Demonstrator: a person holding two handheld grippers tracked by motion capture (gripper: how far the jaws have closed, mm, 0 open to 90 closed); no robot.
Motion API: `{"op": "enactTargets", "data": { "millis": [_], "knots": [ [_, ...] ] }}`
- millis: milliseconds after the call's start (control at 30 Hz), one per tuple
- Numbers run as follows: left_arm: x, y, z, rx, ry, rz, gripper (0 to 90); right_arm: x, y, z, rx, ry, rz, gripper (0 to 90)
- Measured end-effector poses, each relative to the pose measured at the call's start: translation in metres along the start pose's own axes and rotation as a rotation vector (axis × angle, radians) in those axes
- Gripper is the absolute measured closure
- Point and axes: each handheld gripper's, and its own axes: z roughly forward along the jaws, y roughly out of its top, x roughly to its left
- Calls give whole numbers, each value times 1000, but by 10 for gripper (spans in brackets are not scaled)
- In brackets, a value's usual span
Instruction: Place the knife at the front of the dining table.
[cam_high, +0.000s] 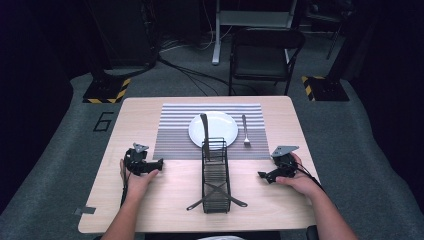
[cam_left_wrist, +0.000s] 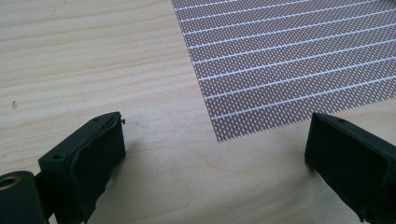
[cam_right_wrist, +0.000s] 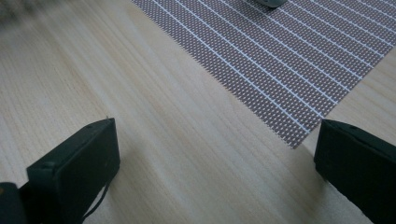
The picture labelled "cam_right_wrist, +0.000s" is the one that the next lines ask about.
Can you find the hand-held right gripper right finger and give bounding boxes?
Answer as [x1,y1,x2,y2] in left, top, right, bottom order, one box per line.
[313,119,396,224]

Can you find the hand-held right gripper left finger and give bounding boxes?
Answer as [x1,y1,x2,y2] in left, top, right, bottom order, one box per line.
[19,117,121,224]

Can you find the brown woven striped placemat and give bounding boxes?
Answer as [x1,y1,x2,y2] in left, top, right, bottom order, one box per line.
[130,0,396,149]

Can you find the dark object on placemat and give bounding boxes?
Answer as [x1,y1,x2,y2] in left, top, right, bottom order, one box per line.
[255,0,289,8]

